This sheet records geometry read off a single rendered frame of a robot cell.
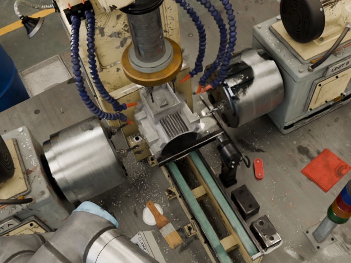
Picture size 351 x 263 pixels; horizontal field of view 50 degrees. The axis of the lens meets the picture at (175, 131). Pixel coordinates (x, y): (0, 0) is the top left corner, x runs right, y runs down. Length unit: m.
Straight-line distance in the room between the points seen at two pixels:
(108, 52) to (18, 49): 2.15
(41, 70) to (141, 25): 1.66
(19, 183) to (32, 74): 1.47
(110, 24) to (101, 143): 0.38
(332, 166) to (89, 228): 1.04
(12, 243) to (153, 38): 0.59
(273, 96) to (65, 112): 0.92
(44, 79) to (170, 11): 1.38
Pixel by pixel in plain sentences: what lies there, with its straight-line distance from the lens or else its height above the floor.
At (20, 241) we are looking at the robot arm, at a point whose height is 1.38.
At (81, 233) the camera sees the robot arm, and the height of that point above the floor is 1.44.
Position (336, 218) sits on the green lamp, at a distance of 1.20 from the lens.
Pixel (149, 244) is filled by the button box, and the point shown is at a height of 1.07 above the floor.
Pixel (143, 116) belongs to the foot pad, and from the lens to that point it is 1.30.
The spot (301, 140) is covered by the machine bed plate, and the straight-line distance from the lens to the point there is 1.59.
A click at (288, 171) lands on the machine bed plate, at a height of 0.80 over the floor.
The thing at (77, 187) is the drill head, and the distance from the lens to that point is 1.21.
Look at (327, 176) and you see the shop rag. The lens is 1.53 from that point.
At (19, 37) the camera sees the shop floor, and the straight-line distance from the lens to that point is 3.51.
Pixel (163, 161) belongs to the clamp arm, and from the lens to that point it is 1.25.
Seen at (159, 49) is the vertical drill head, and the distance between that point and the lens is 1.05.
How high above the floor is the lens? 2.13
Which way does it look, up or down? 58 degrees down
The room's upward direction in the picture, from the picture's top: 9 degrees counter-clockwise
